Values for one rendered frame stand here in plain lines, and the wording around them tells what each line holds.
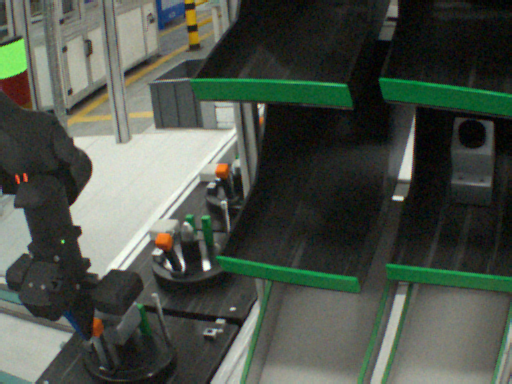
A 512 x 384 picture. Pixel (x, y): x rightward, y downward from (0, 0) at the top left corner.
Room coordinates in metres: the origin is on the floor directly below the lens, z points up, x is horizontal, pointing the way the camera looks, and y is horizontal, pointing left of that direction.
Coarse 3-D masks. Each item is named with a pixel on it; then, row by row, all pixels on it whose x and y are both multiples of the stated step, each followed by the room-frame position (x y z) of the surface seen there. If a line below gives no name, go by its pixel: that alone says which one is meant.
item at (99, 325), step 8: (96, 320) 0.57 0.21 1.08; (104, 320) 0.59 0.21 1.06; (96, 328) 0.56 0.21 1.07; (104, 328) 0.58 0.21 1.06; (96, 336) 0.56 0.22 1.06; (96, 344) 0.56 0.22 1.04; (104, 344) 0.57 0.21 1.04; (104, 352) 0.56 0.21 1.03; (104, 360) 0.56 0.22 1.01; (112, 360) 0.57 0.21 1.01
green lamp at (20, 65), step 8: (0, 48) 0.77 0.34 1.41; (8, 48) 0.77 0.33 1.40; (16, 48) 0.78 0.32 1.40; (24, 48) 0.80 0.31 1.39; (0, 56) 0.77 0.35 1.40; (8, 56) 0.77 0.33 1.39; (16, 56) 0.78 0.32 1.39; (24, 56) 0.79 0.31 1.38; (0, 64) 0.77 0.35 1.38; (8, 64) 0.77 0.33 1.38; (16, 64) 0.77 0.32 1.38; (24, 64) 0.79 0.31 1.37; (0, 72) 0.77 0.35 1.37; (8, 72) 0.77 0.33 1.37; (16, 72) 0.77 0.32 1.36
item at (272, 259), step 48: (384, 48) 0.63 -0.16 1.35; (288, 144) 0.60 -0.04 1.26; (336, 144) 0.58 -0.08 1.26; (384, 144) 0.56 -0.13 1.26; (288, 192) 0.54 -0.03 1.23; (336, 192) 0.52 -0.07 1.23; (384, 192) 0.48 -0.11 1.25; (240, 240) 0.51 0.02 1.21; (288, 240) 0.49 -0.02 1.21; (336, 240) 0.47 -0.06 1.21; (336, 288) 0.42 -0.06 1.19
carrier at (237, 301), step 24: (192, 216) 0.90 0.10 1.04; (192, 240) 0.85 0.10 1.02; (216, 240) 0.90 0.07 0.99; (144, 264) 0.88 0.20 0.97; (168, 264) 0.84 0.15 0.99; (192, 264) 0.83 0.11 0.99; (216, 264) 0.83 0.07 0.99; (144, 288) 0.80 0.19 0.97; (168, 288) 0.80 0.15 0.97; (192, 288) 0.79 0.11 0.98; (216, 288) 0.79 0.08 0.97; (240, 288) 0.78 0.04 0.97; (168, 312) 0.74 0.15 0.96; (192, 312) 0.73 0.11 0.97; (216, 312) 0.72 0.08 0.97; (240, 312) 0.72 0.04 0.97
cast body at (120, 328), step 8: (136, 304) 0.64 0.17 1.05; (96, 312) 0.60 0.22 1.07; (128, 312) 0.62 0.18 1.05; (136, 312) 0.63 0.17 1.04; (112, 320) 0.60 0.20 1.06; (120, 320) 0.59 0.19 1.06; (128, 320) 0.61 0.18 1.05; (136, 320) 0.63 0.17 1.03; (112, 328) 0.58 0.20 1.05; (120, 328) 0.59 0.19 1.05; (128, 328) 0.60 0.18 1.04; (104, 336) 0.59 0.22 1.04; (112, 336) 0.58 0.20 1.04; (120, 336) 0.58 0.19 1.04; (128, 336) 0.60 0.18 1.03; (120, 344) 0.58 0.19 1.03
